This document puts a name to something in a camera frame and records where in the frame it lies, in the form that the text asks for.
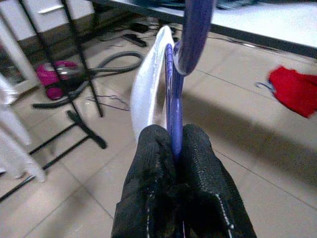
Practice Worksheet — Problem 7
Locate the grey vacuum hose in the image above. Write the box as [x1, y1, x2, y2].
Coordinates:
[33, 51, 142, 110]

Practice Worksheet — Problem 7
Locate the red t-shirt white trim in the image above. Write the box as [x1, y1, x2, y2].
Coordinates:
[268, 65, 317, 119]

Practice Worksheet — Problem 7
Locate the pink vacuum cleaner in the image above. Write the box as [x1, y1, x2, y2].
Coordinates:
[36, 60, 80, 101]

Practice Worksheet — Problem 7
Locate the purple plastic hanger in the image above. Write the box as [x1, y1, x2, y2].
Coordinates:
[164, 0, 216, 163]
[255, 81, 276, 94]

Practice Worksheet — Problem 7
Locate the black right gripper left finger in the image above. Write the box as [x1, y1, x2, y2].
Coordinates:
[111, 124, 177, 238]

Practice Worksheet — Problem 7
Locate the white glass-door cabinet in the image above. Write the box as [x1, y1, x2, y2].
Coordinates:
[0, 0, 97, 50]

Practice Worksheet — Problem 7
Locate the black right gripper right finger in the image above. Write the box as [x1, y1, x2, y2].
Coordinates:
[178, 123, 258, 238]

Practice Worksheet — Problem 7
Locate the black rack stand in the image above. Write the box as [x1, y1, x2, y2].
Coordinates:
[0, 0, 107, 202]

